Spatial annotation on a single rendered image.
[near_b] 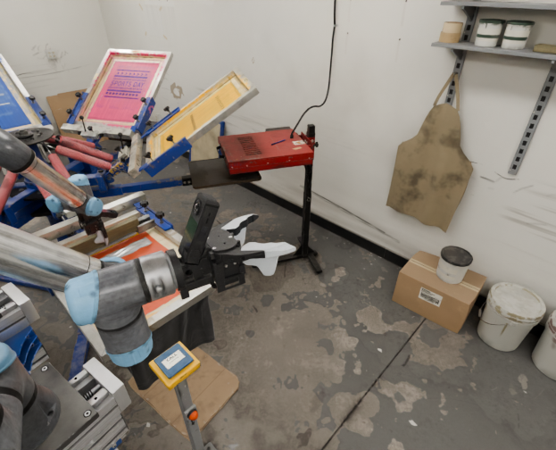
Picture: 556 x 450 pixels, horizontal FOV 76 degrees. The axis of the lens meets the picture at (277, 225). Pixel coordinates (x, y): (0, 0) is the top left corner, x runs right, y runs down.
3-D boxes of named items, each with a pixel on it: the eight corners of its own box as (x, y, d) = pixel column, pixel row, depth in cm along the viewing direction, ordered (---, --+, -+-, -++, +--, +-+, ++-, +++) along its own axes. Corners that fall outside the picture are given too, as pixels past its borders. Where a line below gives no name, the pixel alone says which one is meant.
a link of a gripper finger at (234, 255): (268, 249, 62) (219, 248, 63) (267, 240, 61) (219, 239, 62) (263, 264, 58) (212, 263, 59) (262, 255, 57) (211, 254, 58)
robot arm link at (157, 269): (136, 249, 59) (144, 273, 52) (163, 241, 61) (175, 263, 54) (146, 286, 62) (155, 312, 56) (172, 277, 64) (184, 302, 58)
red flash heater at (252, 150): (296, 141, 278) (296, 126, 271) (318, 165, 242) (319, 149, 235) (219, 149, 264) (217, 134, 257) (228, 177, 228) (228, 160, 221)
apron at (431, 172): (453, 230, 258) (507, 79, 198) (449, 235, 254) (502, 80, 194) (387, 204, 289) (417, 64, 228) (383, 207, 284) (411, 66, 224)
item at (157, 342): (218, 338, 184) (209, 278, 159) (137, 399, 158) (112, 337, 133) (214, 335, 186) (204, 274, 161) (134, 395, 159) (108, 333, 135)
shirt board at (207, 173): (249, 163, 274) (249, 154, 270) (262, 188, 243) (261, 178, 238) (59, 187, 244) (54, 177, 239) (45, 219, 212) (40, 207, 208)
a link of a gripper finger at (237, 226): (247, 233, 76) (224, 255, 69) (244, 208, 73) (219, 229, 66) (261, 236, 75) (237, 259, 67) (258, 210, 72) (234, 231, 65)
